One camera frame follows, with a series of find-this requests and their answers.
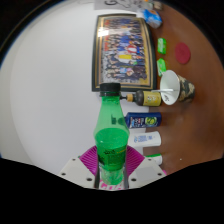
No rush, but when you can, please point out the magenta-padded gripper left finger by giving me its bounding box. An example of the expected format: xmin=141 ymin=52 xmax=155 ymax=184
xmin=58 ymin=145 xmax=101 ymax=189

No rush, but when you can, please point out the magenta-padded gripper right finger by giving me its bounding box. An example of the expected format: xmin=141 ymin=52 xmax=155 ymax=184
xmin=123 ymin=145 xmax=168 ymax=189

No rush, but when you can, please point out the green plastic drink bottle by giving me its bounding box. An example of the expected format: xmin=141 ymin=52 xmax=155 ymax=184
xmin=93 ymin=82 xmax=131 ymax=190

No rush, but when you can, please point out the tall white green box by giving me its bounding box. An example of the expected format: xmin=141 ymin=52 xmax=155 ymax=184
xmin=145 ymin=153 xmax=164 ymax=166

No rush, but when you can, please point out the white bottle with blue cap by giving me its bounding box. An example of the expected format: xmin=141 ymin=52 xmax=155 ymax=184
xmin=127 ymin=130 xmax=162 ymax=148

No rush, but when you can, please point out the blue pump bottle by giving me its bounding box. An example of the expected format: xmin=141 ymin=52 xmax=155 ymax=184
xmin=124 ymin=111 xmax=163 ymax=129

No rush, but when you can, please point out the dark pump bottle yellow label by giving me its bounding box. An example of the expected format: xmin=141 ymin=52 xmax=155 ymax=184
xmin=120 ymin=89 xmax=163 ymax=108

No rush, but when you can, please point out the camouflage paper cup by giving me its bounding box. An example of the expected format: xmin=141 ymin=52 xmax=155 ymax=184
xmin=160 ymin=69 xmax=196 ymax=106

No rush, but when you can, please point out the flat round red coaster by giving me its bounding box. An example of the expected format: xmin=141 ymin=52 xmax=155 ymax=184
xmin=174 ymin=42 xmax=192 ymax=65

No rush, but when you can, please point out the framed group picture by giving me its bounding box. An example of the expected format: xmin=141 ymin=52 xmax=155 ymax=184
xmin=91 ymin=13 xmax=158 ymax=92

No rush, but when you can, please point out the small snack packet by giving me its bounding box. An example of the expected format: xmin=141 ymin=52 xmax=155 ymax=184
xmin=143 ymin=0 xmax=164 ymax=11

